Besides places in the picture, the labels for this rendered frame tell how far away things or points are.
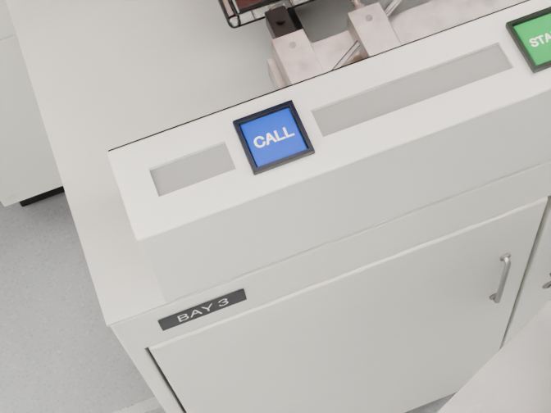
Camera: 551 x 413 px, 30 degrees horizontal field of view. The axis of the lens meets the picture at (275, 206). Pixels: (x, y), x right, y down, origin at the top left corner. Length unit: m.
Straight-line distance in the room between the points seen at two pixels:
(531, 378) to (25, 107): 1.03
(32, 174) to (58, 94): 0.77
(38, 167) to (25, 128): 0.12
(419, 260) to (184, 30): 0.36
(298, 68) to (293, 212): 0.15
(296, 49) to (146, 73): 0.19
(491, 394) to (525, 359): 0.05
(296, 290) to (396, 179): 0.20
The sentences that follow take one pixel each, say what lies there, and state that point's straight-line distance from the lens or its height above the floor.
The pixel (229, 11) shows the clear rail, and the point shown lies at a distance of 1.05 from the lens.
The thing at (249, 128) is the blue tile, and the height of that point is 0.96.
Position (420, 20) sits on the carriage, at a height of 0.88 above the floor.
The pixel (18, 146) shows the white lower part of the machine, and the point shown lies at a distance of 1.81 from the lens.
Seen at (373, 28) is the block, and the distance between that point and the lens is 1.02.
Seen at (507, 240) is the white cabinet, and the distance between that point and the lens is 1.19.
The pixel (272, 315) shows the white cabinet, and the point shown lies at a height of 0.69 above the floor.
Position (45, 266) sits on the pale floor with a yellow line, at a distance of 1.98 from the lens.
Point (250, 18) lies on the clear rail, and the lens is 1.04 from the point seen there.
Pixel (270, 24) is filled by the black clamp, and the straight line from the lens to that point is 1.03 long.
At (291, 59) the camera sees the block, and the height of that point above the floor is 0.91.
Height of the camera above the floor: 1.72
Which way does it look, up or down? 63 degrees down
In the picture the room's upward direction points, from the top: 11 degrees counter-clockwise
